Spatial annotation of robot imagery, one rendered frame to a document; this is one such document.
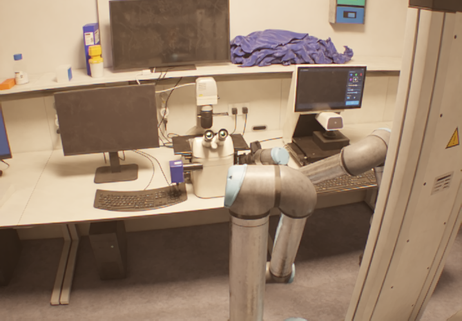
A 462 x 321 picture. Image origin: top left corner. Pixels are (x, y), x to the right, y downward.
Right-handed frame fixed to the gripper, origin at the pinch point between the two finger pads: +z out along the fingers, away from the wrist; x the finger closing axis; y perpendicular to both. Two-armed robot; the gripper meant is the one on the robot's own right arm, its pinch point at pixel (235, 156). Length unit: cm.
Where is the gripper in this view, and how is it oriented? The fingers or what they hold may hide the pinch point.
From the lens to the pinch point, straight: 204.4
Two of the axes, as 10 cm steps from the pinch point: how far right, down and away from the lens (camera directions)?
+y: 2.7, 9.6, 0.9
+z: -5.8, 0.9, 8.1
